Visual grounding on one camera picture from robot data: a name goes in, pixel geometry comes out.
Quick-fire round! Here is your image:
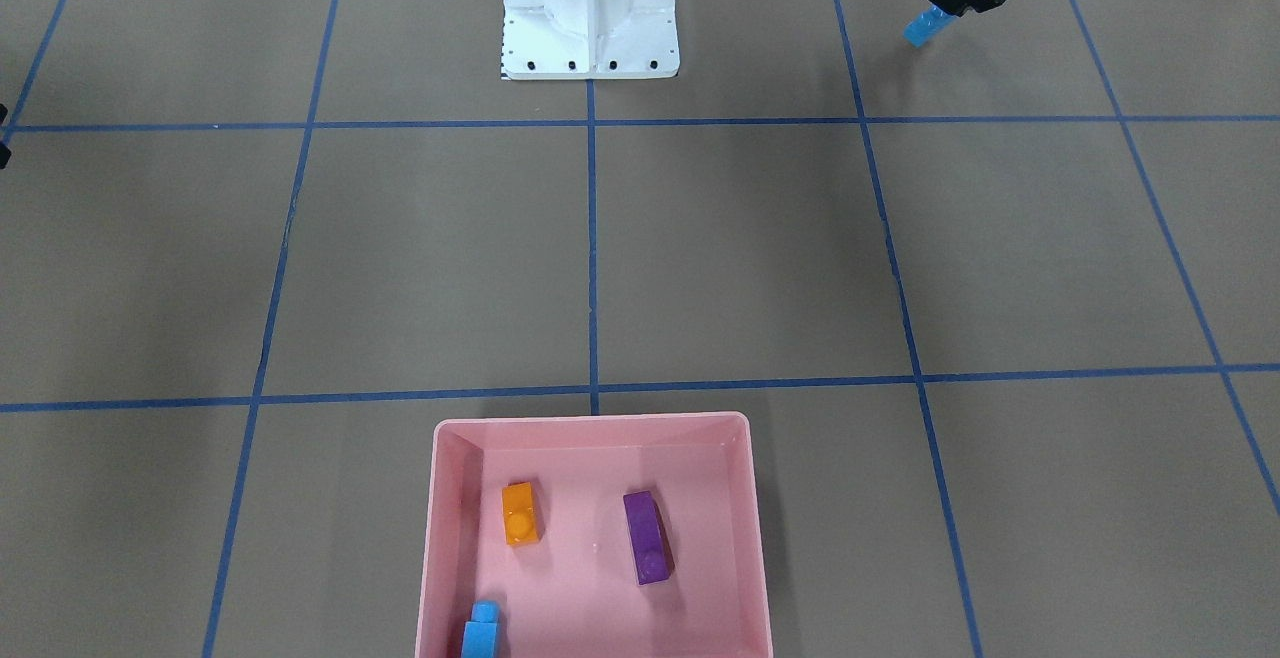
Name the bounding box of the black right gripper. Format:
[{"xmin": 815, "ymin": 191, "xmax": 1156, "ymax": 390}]
[{"xmin": 0, "ymin": 105, "xmax": 12, "ymax": 170}]

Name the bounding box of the long blue toy block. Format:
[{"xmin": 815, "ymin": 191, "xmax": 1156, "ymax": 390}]
[{"xmin": 902, "ymin": 5, "xmax": 956, "ymax": 47}]

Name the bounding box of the orange toy block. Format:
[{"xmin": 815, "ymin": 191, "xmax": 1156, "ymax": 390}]
[{"xmin": 500, "ymin": 483, "xmax": 541, "ymax": 547}]

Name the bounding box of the purple toy block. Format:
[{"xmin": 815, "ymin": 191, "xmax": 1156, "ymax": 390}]
[{"xmin": 622, "ymin": 492, "xmax": 673, "ymax": 586}]

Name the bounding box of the small blue toy block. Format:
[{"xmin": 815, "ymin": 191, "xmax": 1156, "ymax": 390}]
[{"xmin": 460, "ymin": 600, "xmax": 500, "ymax": 658}]

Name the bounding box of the pink plastic box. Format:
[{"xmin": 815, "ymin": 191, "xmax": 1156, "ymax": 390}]
[{"xmin": 415, "ymin": 412, "xmax": 774, "ymax": 657}]

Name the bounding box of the white camera stand base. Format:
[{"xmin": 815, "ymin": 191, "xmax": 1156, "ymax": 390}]
[{"xmin": 500, "ymin": 0, "xmax": 681, "ymax": 81}]

